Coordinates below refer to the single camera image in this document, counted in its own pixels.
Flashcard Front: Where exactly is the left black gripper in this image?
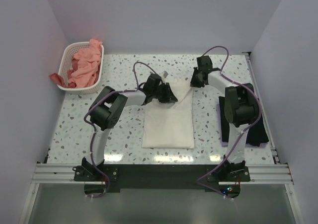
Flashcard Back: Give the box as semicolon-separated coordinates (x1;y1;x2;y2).
152;82;177;103

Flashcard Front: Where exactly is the white t-shirt red print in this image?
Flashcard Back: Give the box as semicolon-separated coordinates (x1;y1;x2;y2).
142;79;195;149

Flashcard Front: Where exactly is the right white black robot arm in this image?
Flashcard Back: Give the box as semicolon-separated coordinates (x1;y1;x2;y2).
190;56;261;181

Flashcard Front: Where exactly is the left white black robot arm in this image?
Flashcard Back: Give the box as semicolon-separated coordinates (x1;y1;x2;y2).
81;74;178;180

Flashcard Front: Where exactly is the folded lavender t-shirt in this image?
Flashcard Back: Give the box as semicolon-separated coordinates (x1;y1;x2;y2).
216;103;268;149

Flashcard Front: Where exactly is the pink crumpled t-shirt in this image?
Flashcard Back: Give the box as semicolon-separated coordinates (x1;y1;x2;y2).
68;39;102;88

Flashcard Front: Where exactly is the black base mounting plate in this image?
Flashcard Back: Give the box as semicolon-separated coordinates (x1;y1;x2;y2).
73;162;251;198

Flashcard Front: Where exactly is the white plastic laundry basket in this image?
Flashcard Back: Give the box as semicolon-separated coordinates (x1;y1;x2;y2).
57;41;104;95

